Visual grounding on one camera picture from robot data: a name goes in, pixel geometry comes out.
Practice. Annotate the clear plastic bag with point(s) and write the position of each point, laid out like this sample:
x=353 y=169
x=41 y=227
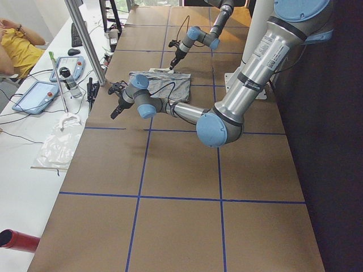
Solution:
x=59 y=147

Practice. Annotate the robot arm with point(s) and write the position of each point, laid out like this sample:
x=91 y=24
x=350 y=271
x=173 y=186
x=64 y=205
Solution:
x=195 y=33
x=291 y=23

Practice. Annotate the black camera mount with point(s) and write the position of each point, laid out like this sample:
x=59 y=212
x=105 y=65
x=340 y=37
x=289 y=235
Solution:
x=174 y=43
x=117 y=88

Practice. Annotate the aluminium frame post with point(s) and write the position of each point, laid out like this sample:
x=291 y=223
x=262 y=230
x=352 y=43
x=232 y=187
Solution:
x=77 y=19

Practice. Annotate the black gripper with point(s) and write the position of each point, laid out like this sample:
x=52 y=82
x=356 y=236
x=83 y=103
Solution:
x=122 y=103
x=178 y=54

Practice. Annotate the red tube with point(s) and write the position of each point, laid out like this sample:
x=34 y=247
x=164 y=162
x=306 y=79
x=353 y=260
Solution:
x=15 y=240

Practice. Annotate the black computer mouse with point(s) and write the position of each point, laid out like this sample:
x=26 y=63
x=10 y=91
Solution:
x=73 y=52

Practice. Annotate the blue tape line crosswise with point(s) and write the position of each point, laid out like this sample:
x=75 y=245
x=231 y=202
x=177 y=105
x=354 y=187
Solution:
x=178 y=84

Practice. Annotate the blue tape line lengthwise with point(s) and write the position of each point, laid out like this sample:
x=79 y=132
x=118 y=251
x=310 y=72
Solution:
x=211 y=51

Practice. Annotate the blue teach pendant near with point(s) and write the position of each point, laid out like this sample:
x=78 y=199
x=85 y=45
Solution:
x=36 y=98

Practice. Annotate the black keyboard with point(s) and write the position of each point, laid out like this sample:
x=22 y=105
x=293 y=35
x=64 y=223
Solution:
x=75 y=37

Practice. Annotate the blue teach pendant far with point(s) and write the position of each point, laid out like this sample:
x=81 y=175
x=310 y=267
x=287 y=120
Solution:
x=75 y=64

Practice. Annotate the metal rod green tip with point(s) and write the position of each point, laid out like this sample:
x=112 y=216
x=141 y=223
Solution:
x=51 y=55

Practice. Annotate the person in yellow shirt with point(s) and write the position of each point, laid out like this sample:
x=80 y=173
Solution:
x=20 y=48

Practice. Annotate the clear water bottle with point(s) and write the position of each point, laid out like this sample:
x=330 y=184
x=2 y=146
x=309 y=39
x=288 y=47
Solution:
x=70 y=82

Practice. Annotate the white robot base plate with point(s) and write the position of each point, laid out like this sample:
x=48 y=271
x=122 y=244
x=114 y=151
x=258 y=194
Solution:
x=232 y=83

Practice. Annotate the blue white striped polo shirt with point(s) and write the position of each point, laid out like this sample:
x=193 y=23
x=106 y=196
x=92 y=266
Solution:
x=157 y=77

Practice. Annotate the brown paper table cover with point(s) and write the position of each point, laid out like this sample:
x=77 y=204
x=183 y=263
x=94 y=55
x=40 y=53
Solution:
x=147 y=195

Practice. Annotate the blue teach pendant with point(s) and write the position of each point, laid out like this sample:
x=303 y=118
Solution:
x=36 y=98
x=75 y=64

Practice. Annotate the black tool on desk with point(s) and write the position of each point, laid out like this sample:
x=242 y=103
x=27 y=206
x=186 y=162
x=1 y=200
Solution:
x=92 y=92

